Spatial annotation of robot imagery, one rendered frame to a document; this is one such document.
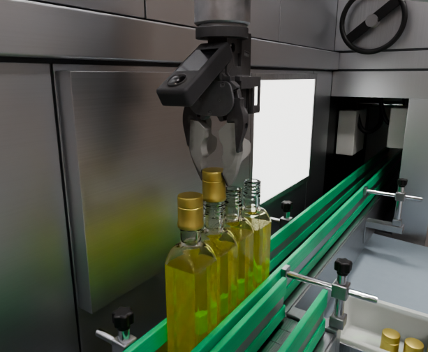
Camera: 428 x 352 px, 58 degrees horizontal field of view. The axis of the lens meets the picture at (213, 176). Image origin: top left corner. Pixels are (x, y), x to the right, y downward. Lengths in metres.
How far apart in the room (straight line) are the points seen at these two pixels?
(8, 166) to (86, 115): 0.11
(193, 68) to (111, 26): 0.15
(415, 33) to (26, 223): 1.28
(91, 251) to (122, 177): 0.11
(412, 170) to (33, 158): 1.25
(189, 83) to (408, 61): 1.10
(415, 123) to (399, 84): 0.15
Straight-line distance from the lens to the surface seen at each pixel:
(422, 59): 1.46
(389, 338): 0.89
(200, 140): 0.54
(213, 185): 0.53
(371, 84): 1.49
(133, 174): 0.60
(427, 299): 1.18
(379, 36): 1.48
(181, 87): 0.45
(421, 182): 1.50
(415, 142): 1.48
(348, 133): 1.64
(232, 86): 0.51
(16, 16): 0.50
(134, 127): 0.59
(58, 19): 0.52
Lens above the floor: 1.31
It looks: 15 degrees down
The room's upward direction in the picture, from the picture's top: straight up
